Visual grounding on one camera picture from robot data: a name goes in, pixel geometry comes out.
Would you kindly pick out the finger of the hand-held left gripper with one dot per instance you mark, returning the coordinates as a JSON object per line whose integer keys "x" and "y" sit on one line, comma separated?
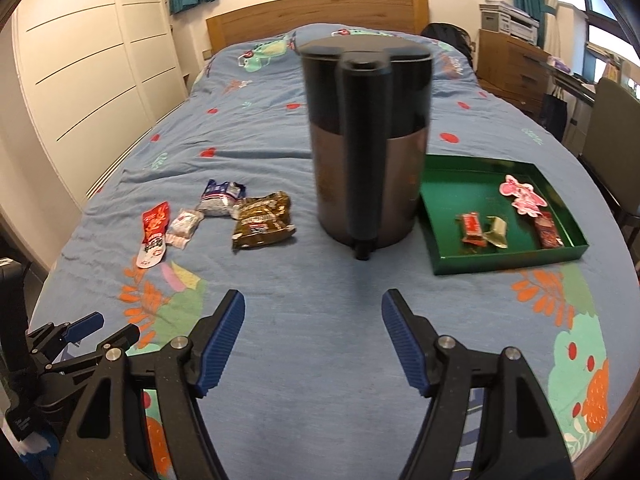
{"x": 122, "y": 337}
{"x": 85, "y": 323}

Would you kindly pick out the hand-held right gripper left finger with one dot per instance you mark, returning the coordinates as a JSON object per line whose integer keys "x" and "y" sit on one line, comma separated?
{"x": 220, "y": 340}

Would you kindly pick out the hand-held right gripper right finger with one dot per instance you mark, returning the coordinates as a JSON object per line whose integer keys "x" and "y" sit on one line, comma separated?
{"x": 402, "y": 345}

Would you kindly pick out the small red candy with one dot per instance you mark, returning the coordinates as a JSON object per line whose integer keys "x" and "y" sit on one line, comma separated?
{"x": 471, "y": 229}

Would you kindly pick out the small green beige candy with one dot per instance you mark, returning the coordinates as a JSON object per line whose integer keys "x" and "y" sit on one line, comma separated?
{"x": 497, "y": 232}

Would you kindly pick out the green cardboard tray box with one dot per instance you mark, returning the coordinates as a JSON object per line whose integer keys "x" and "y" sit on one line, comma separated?
{"x": 450, "y": 195}

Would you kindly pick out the dark red snack packet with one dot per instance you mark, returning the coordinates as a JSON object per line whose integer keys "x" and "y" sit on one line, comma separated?
{"x": 547, "y": 231}

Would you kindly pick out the pink cartoon snack packet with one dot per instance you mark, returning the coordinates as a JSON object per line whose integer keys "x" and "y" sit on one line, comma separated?
{"x": 522, "y": 196}

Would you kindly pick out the red and white snack pouch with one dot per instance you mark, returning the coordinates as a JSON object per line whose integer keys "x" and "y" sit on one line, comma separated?
{"x": 152, "y": 232}

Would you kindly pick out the clear white snack packet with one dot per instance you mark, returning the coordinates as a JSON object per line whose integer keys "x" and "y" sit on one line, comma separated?
{"x": 186, "y": 221}

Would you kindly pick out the brown nut snack packet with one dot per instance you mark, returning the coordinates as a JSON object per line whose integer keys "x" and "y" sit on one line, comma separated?
{"x": 262, "y": 222}

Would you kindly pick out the blue and white snack packet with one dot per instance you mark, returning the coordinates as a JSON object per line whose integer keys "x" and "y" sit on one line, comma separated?
{"x": 220, "y": 197}

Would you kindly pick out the black and grey electric kettle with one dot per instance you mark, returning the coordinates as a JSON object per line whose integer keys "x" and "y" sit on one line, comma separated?
{"x": 370, "y": 160}

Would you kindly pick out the white wardrobe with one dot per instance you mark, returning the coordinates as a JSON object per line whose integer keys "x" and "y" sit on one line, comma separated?
{"x": 90, "y": 60}

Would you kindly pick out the black shopping bag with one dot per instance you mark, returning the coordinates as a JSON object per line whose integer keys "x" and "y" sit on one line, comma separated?
{"x": 554, "y": 110}

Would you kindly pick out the wooden dresser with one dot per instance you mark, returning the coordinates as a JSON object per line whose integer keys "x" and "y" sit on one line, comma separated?
{"x": 510, "y": 67}

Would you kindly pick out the grey chair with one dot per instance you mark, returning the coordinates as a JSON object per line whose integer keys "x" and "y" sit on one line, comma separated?
{"x": 615, "y": 130}

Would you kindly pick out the black backpack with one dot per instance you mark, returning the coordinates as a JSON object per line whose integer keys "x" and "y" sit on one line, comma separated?
{"x": 447, "y": 40}

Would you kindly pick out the dark desk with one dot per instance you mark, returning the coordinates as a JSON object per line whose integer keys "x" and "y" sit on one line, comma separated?
{"x": 572, "y": 80}

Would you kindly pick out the wooden bed headboard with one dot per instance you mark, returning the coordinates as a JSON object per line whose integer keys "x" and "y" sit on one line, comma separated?
{"x": 250, "y": 22}

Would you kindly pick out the white printer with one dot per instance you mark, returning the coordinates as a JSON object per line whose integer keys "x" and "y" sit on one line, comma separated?
{"x": 510, "y": 22}

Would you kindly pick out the window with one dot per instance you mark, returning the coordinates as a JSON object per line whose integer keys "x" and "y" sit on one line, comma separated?
{"x": 605, "y": 25}

